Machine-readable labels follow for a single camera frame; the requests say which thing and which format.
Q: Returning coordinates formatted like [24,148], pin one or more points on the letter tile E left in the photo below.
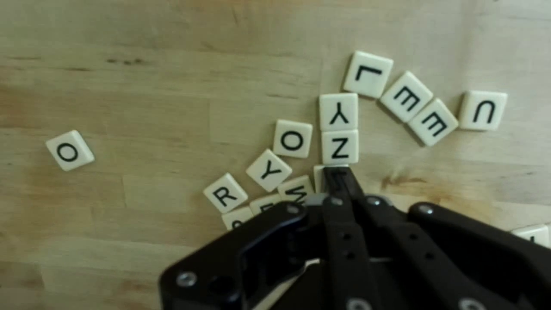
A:
[407,96]

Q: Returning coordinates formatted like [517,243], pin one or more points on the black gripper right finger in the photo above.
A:
[462,263]

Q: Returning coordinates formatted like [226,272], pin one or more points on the letter tile L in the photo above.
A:
[367,74]

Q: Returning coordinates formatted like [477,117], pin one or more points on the letter tile e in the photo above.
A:
[432,122]
[407,96]

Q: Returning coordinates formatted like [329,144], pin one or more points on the partly hidden letter tile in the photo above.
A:
[264,203]

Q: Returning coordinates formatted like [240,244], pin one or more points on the letter tile R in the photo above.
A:
[226,193]

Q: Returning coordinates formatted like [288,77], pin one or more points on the letter tile Z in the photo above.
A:
[339,146]

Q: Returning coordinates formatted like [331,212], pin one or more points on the letter tile y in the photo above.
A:
[338,110]
[269,170]

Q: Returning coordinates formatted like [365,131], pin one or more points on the partly hidden corner tile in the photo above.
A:
[236,217]

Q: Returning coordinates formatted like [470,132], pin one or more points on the letter tile U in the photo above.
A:
[482,110]

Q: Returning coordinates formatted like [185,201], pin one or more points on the letter tile E right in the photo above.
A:
[432,122]

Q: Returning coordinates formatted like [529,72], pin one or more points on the letter tile W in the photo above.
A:
[295,189]

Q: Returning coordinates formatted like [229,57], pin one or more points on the letter tile Y upper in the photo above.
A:
[338,110]

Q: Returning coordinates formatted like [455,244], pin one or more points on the letter tile O centre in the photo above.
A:
[291,138]

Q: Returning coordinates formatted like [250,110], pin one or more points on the letter tile o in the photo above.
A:
[69,150]
[291,138]

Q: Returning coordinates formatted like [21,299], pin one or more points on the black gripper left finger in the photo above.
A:
[243,265]

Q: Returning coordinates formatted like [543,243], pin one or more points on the letter tile Y lower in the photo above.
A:
[269,170]

